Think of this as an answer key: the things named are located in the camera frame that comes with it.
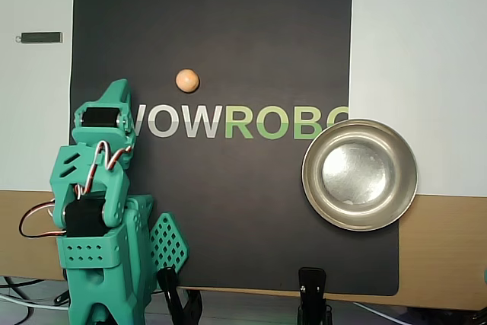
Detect teal gripper with servo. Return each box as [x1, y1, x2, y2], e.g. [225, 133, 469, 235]
[71, 78, 135, 170]

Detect black robot base clamp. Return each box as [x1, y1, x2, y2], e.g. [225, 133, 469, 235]
[157, 266, 203, 325]

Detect metal bowl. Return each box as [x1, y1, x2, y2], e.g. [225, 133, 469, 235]
[301, 118, 419, 232]

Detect white paper sheet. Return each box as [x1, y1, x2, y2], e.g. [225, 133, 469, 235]
[348, 0, 487, 199]
[0, 0, 76, 193]

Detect black USB stick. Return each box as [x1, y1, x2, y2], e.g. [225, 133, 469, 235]
[15, 31, 64, 45]

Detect black WOWROBO mat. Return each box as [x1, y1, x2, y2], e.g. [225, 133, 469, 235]
[62, 0, 400, 298]

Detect black clamp at centre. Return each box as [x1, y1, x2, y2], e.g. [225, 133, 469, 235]
[296, 266, 333, 325]

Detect red white black servo wire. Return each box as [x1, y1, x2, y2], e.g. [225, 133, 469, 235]
[18, 198, 66, 239]
[94, 141, 133, 170]
[75, 164, 101, 199]

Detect long white cable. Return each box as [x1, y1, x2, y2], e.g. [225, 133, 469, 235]
[0, 293, 73, 309]

